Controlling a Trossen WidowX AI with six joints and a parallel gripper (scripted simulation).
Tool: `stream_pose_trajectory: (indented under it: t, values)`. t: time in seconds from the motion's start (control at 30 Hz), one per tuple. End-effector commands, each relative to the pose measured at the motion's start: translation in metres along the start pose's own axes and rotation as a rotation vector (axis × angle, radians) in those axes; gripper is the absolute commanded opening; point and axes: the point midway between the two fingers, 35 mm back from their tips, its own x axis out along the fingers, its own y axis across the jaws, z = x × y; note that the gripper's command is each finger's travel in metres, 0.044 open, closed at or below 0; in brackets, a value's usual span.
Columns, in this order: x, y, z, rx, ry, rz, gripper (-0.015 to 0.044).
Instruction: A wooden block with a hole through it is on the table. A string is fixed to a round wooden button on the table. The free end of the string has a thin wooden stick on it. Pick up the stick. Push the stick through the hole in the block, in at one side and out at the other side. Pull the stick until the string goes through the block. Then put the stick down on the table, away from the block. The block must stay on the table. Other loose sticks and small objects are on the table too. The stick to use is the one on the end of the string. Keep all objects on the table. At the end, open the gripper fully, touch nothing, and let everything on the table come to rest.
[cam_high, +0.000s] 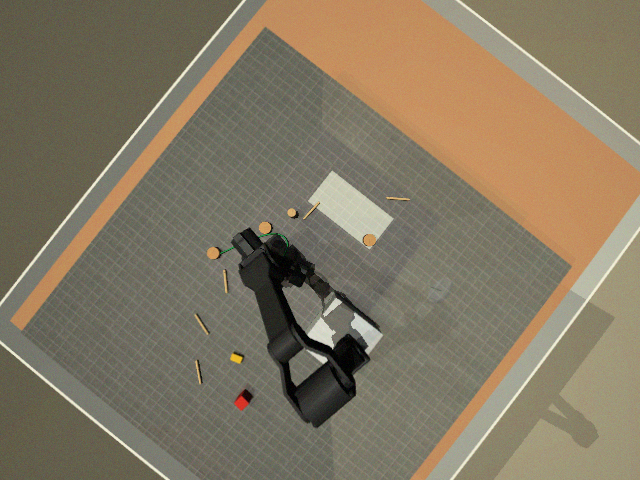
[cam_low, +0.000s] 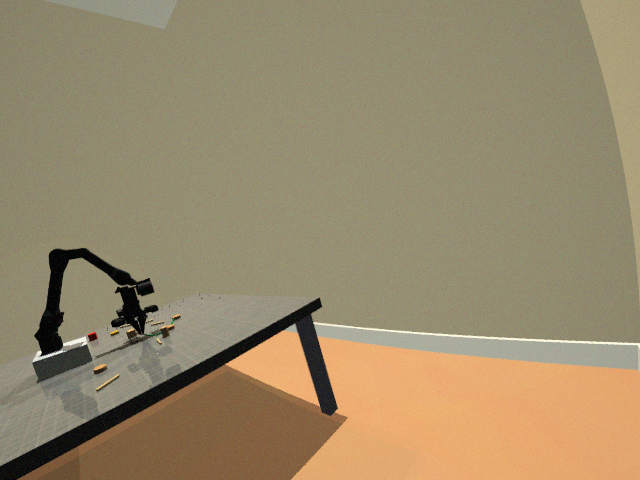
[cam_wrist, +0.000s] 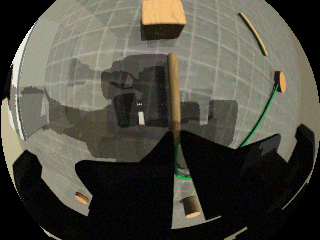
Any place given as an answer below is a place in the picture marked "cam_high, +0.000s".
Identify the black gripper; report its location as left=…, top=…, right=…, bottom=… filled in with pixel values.
left=271, top=249, right=310, bottom=287

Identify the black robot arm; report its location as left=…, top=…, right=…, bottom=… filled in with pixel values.
left=231, top=227, right=371, bottom=428

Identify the orange flat disc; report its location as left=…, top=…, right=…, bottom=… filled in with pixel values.
left=363, top=234, right=376, bottom=246
left=259, top=222, right=272, bottom=234

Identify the small red cube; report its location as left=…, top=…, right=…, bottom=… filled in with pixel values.
left=234, top=390, right=251, bottom=411

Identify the tan round wooden button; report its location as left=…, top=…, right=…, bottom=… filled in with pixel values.
left=207, top=247, right=221, bottom=259

